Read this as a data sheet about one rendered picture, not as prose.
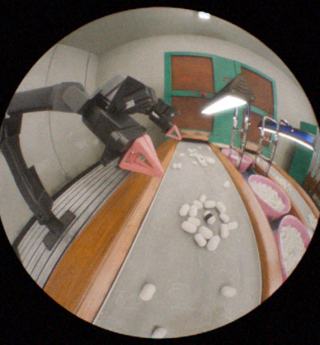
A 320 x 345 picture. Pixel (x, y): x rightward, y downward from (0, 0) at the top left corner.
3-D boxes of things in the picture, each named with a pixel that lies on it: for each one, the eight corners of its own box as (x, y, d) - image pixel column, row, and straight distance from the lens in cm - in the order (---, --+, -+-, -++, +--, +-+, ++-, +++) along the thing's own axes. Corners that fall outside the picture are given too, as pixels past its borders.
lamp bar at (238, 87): (229, 92, 27) (227, 68, 31) (200, 112, 87) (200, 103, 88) (256, 103, 31) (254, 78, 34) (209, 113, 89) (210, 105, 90)
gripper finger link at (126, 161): (178, 155, 22) (145, 126, 22) (172, 171, 15) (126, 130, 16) (158, 173, 25) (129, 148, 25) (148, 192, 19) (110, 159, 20)
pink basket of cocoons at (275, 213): (263, 239, 45) (281, 222, 40) (230, 194, 52) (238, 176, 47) (284, 215, 68) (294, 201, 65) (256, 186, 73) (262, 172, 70)
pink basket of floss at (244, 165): (243, 178, 73) (247, 165, 70) (212, 161, 82) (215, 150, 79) (251, 169, 98) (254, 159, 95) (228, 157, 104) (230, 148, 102)
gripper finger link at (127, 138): (176, 159, 19) (139, 127, 20) (169, 180, 13) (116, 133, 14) (155, 179, 23) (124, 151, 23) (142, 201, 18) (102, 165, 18)
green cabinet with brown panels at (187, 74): (163, 131, 105) (163, 52, 134) (171, 127, 159) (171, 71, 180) (271, 152, 152) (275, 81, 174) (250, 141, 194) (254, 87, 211)
